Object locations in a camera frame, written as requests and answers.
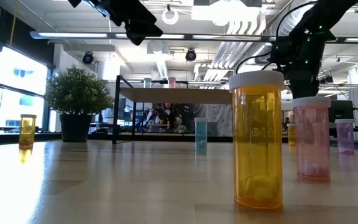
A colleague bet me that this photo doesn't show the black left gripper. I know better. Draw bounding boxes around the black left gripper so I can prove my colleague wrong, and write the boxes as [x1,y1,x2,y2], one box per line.
[87,0,164,47]

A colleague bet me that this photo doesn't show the black computer monitor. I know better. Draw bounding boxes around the black computer monitor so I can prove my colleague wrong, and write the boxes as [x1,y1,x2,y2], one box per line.
[328,100,354,124]

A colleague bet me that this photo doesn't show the green potted plant black pot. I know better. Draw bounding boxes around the green potted plant black pot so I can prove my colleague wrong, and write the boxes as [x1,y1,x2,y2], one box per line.
[44,64,115,143]

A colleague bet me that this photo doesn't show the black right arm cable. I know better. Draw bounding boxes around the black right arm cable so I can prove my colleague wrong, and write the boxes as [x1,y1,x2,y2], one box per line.
[236,1,319,75]

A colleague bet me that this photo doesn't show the orange medicine bottle white cap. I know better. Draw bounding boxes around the orange medicine bottle white cap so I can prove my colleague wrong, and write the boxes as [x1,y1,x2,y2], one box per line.
[18,113,37,149]
[228,70,285,210]
[287,123,297,147]

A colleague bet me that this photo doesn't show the black aluminium table frame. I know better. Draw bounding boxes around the black aluminium table frame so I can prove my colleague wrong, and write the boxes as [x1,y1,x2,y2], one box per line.
[0,132,358,147]

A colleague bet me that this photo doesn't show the white patterned cloth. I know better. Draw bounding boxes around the white patterned cloth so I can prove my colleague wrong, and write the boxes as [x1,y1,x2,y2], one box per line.
[194,104,233,137]

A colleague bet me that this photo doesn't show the black ceiling spotlight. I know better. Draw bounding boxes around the black ceiling spotlight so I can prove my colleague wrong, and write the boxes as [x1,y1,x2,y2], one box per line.
[81,51,94,65]
[185,49,198,62]

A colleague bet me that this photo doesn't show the person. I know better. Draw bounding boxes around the person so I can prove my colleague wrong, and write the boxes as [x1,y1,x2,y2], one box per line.
[154,103,183,134]

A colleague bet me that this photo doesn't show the purple medicine bottle white cap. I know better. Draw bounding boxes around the purple medicine bottle white cap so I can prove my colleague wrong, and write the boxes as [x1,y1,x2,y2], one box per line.
[335,118,356,156]

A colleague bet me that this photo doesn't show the small black ceiling rig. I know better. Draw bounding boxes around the small black ceiling rig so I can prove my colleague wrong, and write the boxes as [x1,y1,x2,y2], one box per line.
[318,74,334,85]

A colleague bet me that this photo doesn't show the white ceiling pipes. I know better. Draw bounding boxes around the white ceiling pipes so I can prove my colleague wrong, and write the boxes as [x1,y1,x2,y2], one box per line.
[211,18,267,71]

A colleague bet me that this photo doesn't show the wooden shelf black metal legs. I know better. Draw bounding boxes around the wooden shelf black metal legs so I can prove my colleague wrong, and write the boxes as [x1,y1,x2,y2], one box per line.
[112,74,233,146]

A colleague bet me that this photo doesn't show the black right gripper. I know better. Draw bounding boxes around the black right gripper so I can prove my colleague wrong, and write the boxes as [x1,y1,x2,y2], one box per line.
[285,70,320,100]

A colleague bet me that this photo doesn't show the silver ventilation duct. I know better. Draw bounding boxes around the silver ventilation duct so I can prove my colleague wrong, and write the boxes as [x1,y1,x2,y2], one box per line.
[234,0,319,74]

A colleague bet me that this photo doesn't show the yellow hanging strap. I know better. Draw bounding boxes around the yellow hanging strap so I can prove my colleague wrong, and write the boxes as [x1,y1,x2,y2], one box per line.
[9,0,18,47]

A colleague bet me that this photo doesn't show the white ring ceiling fixture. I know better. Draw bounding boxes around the white ring ceiling fixture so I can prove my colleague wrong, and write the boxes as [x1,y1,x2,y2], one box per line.
[162,7,180,26]

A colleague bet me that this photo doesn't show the long ceiling light bar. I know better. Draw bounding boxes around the long ceiling light bar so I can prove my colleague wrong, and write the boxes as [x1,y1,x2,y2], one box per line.
[29,30,358,44]

